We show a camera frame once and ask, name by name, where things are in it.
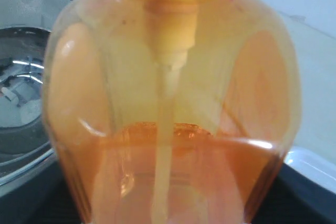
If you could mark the small stainless steel bowl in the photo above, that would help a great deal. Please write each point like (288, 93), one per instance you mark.
(22, 67)

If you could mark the steel mesh colander basket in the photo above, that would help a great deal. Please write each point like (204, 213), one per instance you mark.
(40, 14)

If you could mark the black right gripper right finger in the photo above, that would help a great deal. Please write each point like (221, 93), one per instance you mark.
(294, 198)

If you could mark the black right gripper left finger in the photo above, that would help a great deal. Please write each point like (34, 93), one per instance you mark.
(39, 196)

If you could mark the white rectangular plastic tray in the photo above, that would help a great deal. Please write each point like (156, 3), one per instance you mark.
(312, 166)

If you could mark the orange pump soap bottle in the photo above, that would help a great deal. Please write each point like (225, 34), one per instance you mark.
(170, 111)

